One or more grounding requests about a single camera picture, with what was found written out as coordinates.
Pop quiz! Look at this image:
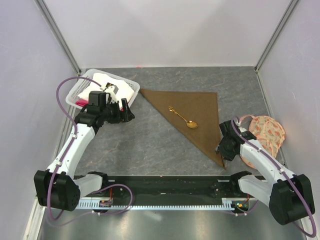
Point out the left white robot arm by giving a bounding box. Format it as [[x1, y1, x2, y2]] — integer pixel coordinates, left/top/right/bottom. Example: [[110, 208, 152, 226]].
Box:
[[33, 91, 135, 211]]

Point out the pink folded cloth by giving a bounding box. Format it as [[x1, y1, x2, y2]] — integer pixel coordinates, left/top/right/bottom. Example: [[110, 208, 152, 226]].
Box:
[[75, 99, 89, 108]]

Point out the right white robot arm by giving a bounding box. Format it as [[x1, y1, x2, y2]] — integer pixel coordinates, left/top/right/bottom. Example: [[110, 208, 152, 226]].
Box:
[[216, 120, 315, 225]]

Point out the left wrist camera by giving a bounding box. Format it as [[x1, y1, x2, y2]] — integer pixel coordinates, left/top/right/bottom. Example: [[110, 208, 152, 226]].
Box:
[[100, 83, 119, 104]]

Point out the slotted cable duct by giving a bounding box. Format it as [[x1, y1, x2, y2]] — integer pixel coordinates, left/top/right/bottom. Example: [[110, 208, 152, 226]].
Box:
[[75, 197, 243, 211]]

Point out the floral pink hat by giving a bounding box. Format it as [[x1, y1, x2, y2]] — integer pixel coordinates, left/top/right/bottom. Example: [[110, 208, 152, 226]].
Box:
[[239, 114, 286, 158]]

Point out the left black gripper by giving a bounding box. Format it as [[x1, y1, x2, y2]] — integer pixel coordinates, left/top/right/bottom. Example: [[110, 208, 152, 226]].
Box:
[[100, 98, 135, 124]]

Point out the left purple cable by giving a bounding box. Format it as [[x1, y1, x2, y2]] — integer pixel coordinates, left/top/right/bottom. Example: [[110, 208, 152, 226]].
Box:
[[46, 76, 133, 222]]

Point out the brown cloth napkin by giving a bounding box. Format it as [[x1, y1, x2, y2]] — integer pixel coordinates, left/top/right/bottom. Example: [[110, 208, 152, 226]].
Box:
[[140, 88, 225, 168]]

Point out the white plastic basket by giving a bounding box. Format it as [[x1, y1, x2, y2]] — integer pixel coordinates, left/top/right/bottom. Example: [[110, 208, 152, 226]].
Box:
[[65, 69, 140, 109]]

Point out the gold ornate spoon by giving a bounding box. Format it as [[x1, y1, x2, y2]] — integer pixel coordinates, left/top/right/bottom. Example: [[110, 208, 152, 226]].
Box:
[[168, 106, 198, 129]]

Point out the white folded t-shirt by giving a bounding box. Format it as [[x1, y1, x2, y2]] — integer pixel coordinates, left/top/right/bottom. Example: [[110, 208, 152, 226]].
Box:
[[77, 73, 134, 110]]

